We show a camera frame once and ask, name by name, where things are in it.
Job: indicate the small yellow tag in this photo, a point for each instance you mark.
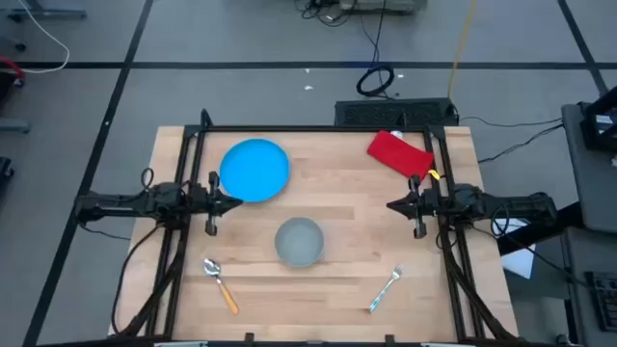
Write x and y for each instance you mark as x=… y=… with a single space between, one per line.
x=434 y=174

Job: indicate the black caster wheel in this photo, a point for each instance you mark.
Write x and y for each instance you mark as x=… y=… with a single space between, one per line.
x=20 y=46

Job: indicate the black keyed panel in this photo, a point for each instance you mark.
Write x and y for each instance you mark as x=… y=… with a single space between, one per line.
x=605 y=301

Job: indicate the white paper sheet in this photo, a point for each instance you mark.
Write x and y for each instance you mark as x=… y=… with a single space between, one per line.
x=520 y=260

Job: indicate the red cloth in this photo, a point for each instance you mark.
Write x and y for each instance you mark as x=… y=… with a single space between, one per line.
x=397 y=154

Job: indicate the grey cabinet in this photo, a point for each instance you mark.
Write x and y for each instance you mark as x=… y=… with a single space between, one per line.
x=588 y=183

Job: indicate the blue round plate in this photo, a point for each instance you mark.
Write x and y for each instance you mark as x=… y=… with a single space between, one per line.
x=254 y=169

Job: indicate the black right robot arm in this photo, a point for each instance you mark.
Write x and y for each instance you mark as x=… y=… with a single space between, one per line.
x=506 y=207

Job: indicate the black rack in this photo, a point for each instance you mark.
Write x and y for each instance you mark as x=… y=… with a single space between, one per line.
x=602 y=125

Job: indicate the red curved bar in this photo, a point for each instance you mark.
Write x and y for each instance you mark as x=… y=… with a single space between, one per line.
x=14 y=65

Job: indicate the small white object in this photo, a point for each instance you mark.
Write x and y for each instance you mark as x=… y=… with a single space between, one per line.
x=396 y=133

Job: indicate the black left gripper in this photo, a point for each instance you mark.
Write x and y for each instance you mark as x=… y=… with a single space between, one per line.
x=212 y=202

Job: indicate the grey power box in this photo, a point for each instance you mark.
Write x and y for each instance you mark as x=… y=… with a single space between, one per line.
x=381 y=5

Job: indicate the black object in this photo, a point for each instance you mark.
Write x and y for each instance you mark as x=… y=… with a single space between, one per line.
x=5 y=173

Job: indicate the grey furniture foot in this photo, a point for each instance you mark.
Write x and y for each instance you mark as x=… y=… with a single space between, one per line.
x=14 y=125

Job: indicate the black beam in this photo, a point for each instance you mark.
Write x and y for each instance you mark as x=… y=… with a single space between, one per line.
x=540 y=231

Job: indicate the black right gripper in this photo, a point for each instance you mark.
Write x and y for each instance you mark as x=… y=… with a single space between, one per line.
x=420 y=205

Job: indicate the grey bowl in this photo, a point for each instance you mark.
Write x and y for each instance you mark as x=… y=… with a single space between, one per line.
x=299 y=241

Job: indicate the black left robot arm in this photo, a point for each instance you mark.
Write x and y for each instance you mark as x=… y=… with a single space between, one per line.
x=120 y=205

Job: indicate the black perforated box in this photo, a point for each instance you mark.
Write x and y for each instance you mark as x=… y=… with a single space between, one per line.
x=385 y=113

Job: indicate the grey table base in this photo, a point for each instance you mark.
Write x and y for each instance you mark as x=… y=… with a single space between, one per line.
x=48 y=12

